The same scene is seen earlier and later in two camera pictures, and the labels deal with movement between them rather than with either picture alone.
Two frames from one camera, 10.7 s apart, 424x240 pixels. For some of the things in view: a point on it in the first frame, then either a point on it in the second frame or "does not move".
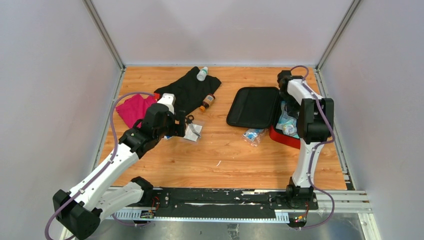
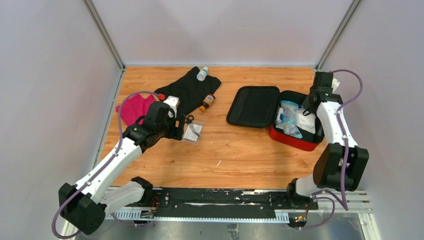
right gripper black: (293, 110) to (306, 103)
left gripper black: (177, 128) does not move
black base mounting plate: (227, 200) does not move
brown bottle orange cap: (207, 102) does not move
